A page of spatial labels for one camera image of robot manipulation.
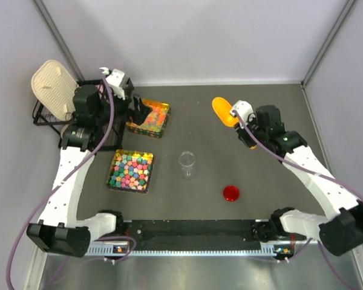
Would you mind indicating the aluminium frame rail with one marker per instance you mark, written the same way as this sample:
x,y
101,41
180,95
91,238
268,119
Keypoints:
x,y
309,268

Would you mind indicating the beige ribbed tray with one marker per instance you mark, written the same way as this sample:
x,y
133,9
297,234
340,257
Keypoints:
x,y
54,87

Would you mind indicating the black wire dish rack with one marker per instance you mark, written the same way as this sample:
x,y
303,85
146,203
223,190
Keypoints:
x,y
89,120

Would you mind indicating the grey slotted cable duct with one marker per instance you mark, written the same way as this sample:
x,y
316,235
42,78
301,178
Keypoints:
x,y
119,249

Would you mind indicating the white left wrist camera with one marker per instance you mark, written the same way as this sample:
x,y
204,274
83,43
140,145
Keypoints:
x,y
117,80

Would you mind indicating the green tin translucent star candies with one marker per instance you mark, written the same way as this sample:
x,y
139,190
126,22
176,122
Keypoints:
x,y
155,123

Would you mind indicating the orange plastic scoop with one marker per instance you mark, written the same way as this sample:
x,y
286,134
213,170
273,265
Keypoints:
x,y
222,109

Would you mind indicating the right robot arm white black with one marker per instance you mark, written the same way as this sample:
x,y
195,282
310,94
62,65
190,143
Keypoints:
x,y
340,228

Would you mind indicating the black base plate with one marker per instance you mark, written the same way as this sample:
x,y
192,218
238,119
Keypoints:
x,y
243,234

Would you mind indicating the red round lid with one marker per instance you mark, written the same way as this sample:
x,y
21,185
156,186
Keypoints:
x,y
231,193

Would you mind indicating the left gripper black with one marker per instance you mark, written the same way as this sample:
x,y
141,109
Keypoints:
x,y
136,106

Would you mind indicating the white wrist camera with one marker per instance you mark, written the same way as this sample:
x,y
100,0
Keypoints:
x,y
117,80
243,110

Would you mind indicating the tin with opaque star candies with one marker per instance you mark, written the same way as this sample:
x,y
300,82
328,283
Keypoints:
x,y
130,171

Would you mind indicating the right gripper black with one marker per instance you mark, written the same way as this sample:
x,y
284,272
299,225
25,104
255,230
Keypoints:
x,y
245,136

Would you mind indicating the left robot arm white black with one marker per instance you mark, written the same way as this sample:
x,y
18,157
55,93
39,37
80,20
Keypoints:
x,y
57,230

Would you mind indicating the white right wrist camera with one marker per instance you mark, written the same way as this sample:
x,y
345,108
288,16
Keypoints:
x,y
243,110

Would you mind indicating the clear plastic cup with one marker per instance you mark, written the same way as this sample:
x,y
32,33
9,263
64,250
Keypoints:
x,y
188,164

